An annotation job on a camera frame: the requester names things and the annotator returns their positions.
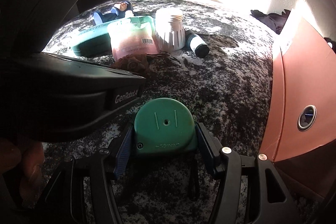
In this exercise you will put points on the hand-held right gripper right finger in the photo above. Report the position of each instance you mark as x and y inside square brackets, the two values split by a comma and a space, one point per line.
[204, 148]

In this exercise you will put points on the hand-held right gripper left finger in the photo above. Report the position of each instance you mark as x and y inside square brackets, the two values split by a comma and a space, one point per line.
[123, 153]

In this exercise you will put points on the green tape measure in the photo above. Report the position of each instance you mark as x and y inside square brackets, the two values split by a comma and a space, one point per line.
[164, 127]

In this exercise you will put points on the orange storage box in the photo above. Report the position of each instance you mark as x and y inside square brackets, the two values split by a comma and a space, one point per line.
[296, 82]

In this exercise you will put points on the white ribbed container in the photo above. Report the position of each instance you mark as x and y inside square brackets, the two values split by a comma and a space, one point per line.
[169, 29]

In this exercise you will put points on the person's left hand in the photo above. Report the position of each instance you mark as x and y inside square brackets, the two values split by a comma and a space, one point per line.
[29, 163]

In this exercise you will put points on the teal glasses case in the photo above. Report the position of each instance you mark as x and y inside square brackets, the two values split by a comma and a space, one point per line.
[89, 43]

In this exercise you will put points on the brown dried rose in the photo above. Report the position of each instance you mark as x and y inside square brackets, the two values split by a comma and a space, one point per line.
[132, 64]

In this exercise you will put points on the pink pouch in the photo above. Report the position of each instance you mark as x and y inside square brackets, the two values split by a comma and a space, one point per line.
[131, 40]

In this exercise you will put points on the small dark bottle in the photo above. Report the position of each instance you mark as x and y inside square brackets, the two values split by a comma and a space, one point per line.
[198, 44]

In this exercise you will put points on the blue toy figurine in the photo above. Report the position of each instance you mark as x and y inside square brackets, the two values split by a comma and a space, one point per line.
[118, 10]

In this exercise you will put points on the black cloth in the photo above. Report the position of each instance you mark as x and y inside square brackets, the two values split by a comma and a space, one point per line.
[270, 20]

